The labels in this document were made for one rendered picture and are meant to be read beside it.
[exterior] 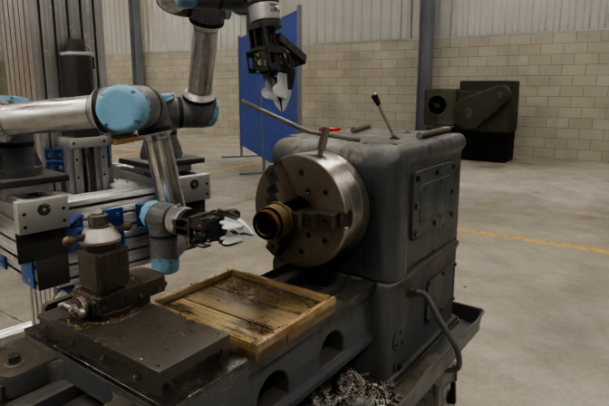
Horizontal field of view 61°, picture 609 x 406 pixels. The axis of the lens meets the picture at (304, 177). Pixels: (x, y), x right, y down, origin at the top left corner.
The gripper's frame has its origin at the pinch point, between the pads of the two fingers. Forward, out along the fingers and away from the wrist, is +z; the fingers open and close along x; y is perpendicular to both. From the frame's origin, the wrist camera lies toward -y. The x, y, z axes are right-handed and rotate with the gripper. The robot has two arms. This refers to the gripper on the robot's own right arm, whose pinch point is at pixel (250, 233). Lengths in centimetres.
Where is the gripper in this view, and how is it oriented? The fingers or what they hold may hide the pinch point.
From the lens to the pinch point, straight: 122.9
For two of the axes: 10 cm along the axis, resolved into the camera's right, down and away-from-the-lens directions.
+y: -5.9, 1.5, -7.9
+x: 0.0, -9.8, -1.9
